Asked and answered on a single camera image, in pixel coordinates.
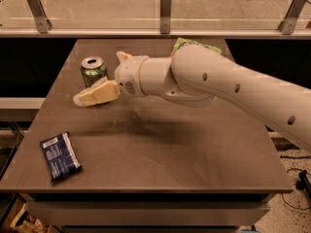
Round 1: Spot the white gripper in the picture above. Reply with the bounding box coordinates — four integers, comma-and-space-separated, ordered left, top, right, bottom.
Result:
73, 51, 148, 107

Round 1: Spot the green soda can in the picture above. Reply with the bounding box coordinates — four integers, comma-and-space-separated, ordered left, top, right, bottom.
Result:
81, 56, 108, 87

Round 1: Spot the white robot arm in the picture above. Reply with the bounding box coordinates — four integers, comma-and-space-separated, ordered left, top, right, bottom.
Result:
73, 45, 311, 150

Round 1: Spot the green chip bag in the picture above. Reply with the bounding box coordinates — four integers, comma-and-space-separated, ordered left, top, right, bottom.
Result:
171, 37, 222, 55

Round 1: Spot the glass railing panel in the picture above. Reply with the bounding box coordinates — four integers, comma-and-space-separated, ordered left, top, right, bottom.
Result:
0, 0, 311, 31

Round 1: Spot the blue snack packet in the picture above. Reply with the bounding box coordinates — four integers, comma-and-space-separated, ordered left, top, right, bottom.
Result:
40, 132, 82, 182

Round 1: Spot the grey table drawer front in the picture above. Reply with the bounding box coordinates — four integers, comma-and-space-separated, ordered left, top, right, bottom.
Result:
26, 201, 270, 226

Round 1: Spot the left metal railing bracket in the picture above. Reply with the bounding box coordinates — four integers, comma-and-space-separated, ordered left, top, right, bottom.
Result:
26, 0, 52, 34

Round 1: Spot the metal railing bracket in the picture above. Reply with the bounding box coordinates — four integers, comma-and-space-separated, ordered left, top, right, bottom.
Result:
278, 0, 307, 35
160, 0, 172, 34
26, 0, 52, 34

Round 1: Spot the middle metal railing bracket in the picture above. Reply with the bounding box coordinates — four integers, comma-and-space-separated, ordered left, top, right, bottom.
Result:
160, 0, 172, 34

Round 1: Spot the right metal railing bracket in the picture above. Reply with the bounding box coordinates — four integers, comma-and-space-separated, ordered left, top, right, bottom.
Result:
278, 0, 307, 35

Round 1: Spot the black floor cable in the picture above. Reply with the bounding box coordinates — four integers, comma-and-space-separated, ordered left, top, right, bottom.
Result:
279, 141, 311, 212

